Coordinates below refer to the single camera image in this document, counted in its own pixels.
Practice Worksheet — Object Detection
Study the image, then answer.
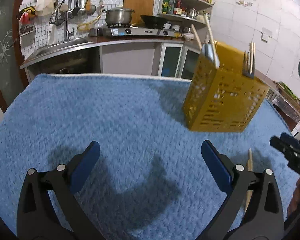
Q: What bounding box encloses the kitchen counter with cabinets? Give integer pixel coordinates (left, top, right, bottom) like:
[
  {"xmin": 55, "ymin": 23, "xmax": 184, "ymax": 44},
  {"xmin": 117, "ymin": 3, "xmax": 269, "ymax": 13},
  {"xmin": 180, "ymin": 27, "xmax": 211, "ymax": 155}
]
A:
[{"xmin": 20, "ymin": 37, "xmax": 199, "ymax": 81}]

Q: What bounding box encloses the side table with vegetables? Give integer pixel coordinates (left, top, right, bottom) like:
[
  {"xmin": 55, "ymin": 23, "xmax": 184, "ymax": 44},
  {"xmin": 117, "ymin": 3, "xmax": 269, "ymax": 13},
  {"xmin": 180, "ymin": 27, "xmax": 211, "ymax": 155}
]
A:
[{"xmin": 271, "ymin": 81, "xmax": 300, "ymax": 139}]

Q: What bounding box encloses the yellow perforated utensil holder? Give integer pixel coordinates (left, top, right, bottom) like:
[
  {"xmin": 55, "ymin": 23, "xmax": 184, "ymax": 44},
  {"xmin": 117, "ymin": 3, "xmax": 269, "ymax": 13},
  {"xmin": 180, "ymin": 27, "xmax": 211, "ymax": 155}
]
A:
[{"xmin": 183, "ymin": 41, "xmax": 269, "ymax": 132}]

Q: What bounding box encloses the metal fork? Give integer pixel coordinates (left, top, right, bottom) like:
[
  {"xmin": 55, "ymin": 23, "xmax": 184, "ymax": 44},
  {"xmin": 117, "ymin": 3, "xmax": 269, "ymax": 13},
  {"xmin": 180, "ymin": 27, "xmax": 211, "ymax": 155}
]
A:
[{"xmin": 242, "ymin": 51, "xmax": 254, "ymax": 79}]

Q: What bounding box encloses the blue textured towel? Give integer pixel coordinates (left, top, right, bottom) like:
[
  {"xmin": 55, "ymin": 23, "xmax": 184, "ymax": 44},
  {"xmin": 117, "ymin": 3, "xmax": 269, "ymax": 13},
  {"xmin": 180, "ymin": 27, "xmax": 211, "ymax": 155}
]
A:
[{"xmin": 0, "ymin": 75, "xmax": 299, "ymax": 239}]

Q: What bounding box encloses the brown glass door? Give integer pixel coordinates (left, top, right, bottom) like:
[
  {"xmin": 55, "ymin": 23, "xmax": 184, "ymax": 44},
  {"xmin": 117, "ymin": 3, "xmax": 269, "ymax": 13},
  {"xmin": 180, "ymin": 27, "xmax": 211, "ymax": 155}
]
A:
[{"xmin": 0, "ymin": 0, "xmax": 29, "ymax": 112}]

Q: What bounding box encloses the steel sink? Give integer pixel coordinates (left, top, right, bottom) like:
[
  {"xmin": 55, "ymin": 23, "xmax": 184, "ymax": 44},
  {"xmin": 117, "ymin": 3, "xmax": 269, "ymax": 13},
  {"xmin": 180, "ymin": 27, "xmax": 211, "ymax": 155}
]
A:
[{"xmin": 32, "ymin": 37, "xmax": 92, "ymax": 57}]

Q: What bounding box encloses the gas stove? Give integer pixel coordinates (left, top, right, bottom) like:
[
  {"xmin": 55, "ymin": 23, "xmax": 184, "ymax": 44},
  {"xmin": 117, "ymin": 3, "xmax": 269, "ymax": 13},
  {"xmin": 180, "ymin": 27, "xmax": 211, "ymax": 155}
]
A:
[{"xmin": 88, "ymin": 25, "xmax": 181, "ymax": 38}]

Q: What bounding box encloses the corner shelf with bottles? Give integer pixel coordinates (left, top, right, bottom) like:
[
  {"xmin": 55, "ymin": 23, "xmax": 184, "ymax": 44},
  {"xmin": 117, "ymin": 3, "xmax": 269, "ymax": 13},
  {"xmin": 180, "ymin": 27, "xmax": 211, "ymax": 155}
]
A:
[{"xmin": 158, "ymin": 0, "xmax": 213, "ymax": 35}]

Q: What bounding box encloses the sink faucet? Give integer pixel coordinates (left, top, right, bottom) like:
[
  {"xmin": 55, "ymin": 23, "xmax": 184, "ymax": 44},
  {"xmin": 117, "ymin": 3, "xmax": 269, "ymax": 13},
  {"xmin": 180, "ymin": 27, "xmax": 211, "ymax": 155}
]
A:
[{"xmin": 49, "ymin": 2, "xmax": 75, "ymax": 42}]

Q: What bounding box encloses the black wok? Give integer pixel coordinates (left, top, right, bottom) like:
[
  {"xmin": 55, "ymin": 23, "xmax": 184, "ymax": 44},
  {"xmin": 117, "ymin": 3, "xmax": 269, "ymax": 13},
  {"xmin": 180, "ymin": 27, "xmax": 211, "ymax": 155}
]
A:
[{"xmin": 140, "ymin": 15, "xmax": 167, "ymax": 29}]

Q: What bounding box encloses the steel cooking pot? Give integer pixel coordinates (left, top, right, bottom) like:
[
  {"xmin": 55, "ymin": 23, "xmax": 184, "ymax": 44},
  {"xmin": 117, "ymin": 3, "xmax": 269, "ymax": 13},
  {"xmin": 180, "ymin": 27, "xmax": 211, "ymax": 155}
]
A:
[{"xmin": 102, "ymin": 7, "xmax": 135, "ymax": 26}]

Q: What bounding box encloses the wooden cutting board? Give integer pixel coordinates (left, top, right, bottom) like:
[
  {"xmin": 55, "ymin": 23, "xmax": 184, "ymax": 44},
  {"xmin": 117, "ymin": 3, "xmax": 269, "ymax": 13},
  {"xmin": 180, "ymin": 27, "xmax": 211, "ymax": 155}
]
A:
[{"xmin": 123, "ymin": 0, "xmax": 154, "ymax": 24}]

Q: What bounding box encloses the white wall socket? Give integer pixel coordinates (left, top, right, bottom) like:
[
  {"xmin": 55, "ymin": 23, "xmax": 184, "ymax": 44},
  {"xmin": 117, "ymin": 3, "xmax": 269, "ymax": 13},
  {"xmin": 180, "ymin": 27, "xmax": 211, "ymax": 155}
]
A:
[{"xmin": 261, "ymin": 27, "xmax": 273, "ymax": 43}]

